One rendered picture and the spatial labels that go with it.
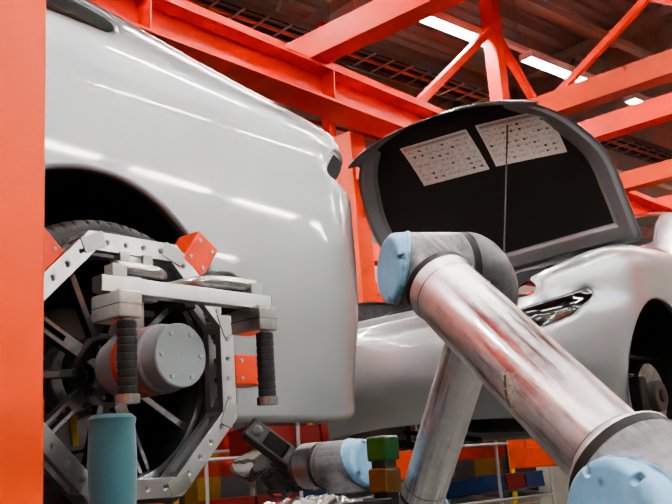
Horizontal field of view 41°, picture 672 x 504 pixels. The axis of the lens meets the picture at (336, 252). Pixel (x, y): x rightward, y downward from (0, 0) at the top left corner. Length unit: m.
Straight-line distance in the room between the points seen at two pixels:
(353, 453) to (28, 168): 0.79
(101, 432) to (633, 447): 1.02
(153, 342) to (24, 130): 0.54
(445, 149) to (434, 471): 3.55
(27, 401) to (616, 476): 0.79
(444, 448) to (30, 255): 0.80
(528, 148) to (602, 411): 3.93
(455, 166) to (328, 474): 3.58
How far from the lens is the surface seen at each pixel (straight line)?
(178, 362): 1.80
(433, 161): 5.20
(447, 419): 1.66
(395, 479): 1.49
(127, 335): 1.64
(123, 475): 1.73
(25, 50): 1.49
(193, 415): 2.11
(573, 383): 1.14
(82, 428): 2.14
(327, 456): 1.77
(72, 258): 1.87
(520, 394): 1.17
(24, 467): 1.34
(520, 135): 4.94
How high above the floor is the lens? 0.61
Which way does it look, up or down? 13 degrees up
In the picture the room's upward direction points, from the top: 4 degrees counter-clockwise
